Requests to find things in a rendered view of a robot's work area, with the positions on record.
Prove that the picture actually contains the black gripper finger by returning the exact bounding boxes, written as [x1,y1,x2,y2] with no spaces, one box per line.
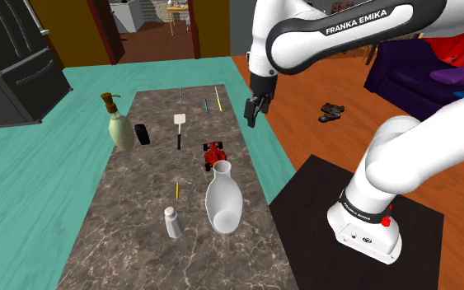
[243,97,262,129]
[257,95,273,115]

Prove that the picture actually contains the red toy race car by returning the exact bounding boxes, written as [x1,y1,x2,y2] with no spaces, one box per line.
[202,141,228,172]

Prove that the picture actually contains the pair of brown shoes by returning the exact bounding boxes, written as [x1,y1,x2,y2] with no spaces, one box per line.
[318,102,346,124]

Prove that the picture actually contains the white vase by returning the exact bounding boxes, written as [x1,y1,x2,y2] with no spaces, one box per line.
[204,160,244,235]

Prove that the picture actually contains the black rounded block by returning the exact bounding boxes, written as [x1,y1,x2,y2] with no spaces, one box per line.
[134,123,152,146]

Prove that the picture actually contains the yellow side table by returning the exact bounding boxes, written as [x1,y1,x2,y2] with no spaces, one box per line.
[166,3,190,36]

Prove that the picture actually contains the green soap dispenser bottle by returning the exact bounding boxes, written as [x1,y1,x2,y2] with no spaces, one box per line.
[100,92,137,152]

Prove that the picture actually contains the white salt shaker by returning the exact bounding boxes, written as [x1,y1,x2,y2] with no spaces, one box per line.
[163,206,185,239]

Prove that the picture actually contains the dark robot stand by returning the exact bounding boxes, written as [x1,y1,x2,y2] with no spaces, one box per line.
[269,153,445,290]

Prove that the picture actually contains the purple sofa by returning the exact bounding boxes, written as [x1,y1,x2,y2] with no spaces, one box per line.
[363,27,464,164]

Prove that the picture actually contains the black refrigerator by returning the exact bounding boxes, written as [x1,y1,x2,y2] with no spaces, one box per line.
[0,0,73,130]

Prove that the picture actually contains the white spatula black handle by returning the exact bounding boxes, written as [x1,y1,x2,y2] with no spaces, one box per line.
[173,113,187,152]

